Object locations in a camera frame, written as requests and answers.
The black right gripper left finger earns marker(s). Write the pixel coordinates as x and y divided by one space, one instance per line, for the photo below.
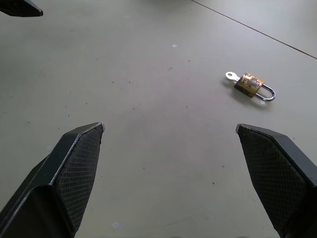
54 178

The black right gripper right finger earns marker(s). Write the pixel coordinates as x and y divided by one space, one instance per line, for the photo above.
277 173

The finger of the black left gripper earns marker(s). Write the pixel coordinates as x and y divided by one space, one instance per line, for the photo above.
21 9

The brass padlock with steel shackle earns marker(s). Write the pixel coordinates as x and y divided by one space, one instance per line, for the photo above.
251 85

